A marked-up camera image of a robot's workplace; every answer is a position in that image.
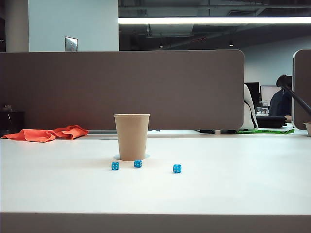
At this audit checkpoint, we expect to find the brown paper cup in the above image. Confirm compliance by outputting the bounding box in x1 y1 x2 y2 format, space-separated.
113 113 151 161

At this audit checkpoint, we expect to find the brown desk partition panel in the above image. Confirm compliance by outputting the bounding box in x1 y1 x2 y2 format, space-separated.
0 50 245 131
292 49 311 131

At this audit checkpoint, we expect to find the white chair back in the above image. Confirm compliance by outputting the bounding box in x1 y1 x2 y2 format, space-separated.
243 83 259 131

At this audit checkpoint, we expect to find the black computer monitor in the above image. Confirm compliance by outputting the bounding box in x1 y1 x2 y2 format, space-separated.
244 82 260 107

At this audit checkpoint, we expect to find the brown foreground board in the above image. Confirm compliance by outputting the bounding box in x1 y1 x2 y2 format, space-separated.
0 212 311 233

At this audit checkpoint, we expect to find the long ceiling light strip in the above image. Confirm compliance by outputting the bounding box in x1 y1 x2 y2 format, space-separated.
118 16 311 25

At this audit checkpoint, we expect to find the green tape strip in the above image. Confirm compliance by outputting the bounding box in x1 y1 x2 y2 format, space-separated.
236 128 295 135

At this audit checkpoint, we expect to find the monitor with white screen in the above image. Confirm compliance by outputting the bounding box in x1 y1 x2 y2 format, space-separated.
260 85 282 102

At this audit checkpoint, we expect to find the black flat case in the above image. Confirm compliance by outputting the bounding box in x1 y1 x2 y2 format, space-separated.
256 116 288 129

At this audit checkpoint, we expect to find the orange cloth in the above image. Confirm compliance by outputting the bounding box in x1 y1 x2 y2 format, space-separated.
1 125 89 143

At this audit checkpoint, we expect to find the seated person in dark jacket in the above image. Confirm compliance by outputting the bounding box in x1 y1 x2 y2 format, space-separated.
269 74 294 123

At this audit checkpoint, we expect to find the black diagonal pole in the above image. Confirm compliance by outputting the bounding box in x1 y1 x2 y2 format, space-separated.
281 81 311 112

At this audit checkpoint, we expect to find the metal wall switch plate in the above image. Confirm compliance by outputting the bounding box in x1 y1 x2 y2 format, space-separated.
65 36 78 52

